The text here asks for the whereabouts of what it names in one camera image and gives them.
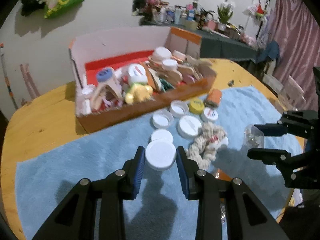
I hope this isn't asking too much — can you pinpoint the clear plastic jar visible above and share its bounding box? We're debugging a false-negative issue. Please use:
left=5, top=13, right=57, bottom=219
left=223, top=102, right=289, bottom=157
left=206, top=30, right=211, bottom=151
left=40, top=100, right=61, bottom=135
left=242, top=125, right=265, bottom=159

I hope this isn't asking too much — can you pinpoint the large white jar lid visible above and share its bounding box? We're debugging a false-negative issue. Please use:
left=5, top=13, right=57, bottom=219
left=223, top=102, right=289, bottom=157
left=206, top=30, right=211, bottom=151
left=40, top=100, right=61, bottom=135
left=151, top=47, right=172, bottom=62

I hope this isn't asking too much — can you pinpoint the plain white cap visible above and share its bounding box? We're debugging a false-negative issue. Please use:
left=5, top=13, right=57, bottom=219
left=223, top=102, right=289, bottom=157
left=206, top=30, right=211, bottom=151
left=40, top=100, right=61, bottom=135
left=145, top=140, right=176, bottom=171

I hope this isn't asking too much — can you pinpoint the large white printed lid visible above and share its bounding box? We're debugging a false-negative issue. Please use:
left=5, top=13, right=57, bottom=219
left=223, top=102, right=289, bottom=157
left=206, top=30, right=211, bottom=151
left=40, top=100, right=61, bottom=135
left=177, top=115, right=202, bottom=139

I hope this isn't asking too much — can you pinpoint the small white flat cap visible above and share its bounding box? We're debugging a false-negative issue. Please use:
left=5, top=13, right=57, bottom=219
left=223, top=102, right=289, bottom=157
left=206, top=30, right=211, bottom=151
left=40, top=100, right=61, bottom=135
left=150, top=129, right=174, bottom=143

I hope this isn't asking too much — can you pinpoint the upturned white cap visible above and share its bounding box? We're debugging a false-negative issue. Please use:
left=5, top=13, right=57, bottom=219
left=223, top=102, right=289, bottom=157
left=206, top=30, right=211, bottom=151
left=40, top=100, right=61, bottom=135
left=169, top=100, right=189, bottom=118
left=152, top=110, right=174, bottom=129

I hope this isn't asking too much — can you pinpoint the white cap red logo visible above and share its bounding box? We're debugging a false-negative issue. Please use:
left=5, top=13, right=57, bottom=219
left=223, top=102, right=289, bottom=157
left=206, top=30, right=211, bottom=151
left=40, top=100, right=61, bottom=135
left=201, top=107, right=219, bottom=122

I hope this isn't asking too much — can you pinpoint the orange spool on towel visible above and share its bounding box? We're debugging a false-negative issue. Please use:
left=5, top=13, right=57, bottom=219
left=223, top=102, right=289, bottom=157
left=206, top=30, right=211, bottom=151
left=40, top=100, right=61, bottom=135
left=204, top=89, right=222, bottom=108

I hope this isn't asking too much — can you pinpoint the yellow bottle cap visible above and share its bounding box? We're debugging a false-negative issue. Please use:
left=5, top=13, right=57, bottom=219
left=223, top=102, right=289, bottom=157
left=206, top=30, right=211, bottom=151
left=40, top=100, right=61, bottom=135
left=189, top=98, right=204, bottom=115

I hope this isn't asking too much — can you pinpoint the yellow flower toy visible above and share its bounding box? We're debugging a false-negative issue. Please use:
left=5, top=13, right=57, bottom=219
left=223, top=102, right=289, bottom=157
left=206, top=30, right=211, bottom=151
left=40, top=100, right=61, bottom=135
left=125, top=83, right=153, bottom=105

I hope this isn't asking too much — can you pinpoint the orange cardboard box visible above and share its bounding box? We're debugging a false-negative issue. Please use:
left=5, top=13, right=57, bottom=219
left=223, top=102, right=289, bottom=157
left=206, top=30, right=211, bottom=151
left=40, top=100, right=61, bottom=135
left=69, top=26, right=216, bottom=133

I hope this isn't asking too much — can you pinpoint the white cap with red print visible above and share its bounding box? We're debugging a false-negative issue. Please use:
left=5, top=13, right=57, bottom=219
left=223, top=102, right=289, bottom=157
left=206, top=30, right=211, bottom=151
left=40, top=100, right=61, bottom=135
left=127, top=63, right=146, bottom=77

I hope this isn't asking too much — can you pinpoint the blue numbered cap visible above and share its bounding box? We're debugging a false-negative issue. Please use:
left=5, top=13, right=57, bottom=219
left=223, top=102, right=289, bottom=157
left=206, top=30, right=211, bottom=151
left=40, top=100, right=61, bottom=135
left=96, top=67, right=115, bottom=83

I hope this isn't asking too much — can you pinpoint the dark green tablecloth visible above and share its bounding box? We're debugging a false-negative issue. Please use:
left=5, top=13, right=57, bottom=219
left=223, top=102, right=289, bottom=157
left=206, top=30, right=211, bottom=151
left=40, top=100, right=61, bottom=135
left=172, top=23, right=262, bottom=63

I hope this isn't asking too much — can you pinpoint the pink curtain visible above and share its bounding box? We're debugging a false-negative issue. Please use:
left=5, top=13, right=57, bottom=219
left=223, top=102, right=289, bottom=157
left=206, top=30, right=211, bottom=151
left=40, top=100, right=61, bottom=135
left=271, top=0, right=319, bottom=110

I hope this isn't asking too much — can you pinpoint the white round lid in box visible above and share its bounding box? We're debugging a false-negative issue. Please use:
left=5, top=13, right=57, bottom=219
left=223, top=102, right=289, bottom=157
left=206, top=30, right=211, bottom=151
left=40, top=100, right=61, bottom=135
left=162, top=59, right=178, bottom=71

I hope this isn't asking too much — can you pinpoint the potted green plant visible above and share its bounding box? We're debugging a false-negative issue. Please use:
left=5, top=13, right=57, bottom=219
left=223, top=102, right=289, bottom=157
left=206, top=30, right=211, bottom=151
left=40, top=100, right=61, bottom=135
left=217, top=2, right=234, bottom=24

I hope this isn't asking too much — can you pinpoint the cream knitted rope toy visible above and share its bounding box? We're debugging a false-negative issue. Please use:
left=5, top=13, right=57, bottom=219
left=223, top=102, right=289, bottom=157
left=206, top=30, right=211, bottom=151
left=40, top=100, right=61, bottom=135
left=187, top=122, right=228, bottom=170

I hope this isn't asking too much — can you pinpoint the orange handled broom stick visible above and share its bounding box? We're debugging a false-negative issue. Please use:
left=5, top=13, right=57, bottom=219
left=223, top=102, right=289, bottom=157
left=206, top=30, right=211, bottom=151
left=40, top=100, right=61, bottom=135
left=0, top=43, right=18, bottom=110

